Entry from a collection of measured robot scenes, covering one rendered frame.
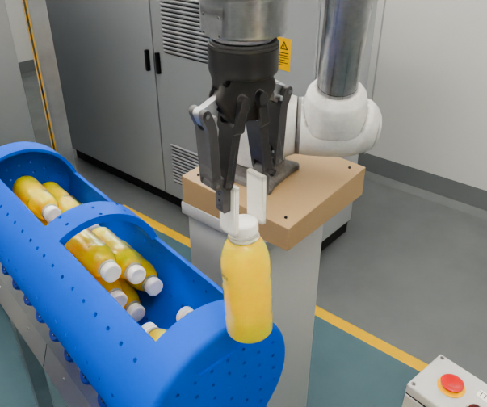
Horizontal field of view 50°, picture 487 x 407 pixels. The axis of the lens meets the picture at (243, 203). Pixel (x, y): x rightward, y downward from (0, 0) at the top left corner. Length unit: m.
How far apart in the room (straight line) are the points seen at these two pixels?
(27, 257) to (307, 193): 0.72
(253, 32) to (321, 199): 0.93
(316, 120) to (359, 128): 0.11
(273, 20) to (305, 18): 1.84
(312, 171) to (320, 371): 1.12
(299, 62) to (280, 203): 1.15
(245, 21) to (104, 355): 0.57
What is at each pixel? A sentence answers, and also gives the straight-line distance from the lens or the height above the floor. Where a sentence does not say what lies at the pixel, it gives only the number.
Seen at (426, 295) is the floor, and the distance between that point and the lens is 2.88.
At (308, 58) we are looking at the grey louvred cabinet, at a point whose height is 1.15.
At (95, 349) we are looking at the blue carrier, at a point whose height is 1.16.
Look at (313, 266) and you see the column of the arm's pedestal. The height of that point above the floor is 0.75.
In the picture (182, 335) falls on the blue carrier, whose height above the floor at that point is 1.23.
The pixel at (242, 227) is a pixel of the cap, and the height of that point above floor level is 1.43.
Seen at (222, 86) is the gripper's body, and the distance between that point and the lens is 0.55.
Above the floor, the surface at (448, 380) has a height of 1.11.
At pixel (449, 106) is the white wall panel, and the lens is 3.56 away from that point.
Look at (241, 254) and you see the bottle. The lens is 0.66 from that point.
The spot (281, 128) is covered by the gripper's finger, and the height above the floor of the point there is 1.54.
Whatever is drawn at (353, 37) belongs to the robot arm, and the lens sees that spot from 1.21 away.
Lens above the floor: 1.79
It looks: 31 degrees down
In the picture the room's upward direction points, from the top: straight up
